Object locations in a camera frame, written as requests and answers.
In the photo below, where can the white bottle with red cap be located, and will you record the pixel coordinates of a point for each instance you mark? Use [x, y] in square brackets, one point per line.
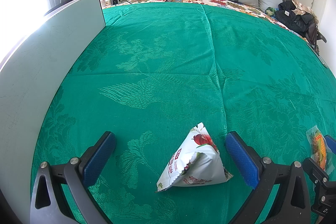
[102, 1]

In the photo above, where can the green tablecloth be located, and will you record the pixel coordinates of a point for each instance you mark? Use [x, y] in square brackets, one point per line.
[170, 69]

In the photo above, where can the long white cardboard box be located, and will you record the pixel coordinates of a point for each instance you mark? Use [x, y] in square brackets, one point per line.
[39, 69]

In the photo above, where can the black bag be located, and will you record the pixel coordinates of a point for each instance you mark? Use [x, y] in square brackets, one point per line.
[294, 19]

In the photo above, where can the white triangular snack packet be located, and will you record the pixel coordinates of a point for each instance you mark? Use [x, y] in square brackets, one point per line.
[199, 169]

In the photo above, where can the beige crumpled cloth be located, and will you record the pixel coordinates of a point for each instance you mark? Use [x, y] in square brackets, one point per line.
[302, 7]

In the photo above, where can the smartphone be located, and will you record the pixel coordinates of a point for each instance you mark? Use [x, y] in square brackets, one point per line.
[323, 61]

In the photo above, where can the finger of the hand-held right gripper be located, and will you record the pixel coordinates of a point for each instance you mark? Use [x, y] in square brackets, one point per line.
[313, 167]
[331, 145]

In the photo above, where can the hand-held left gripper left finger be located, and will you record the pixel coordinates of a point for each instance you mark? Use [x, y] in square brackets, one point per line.
[101, 158]

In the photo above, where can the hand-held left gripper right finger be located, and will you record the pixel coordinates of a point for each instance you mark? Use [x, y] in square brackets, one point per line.
[241, 158]

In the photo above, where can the small orange snack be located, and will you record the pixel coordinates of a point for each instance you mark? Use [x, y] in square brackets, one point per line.
[319, 148]

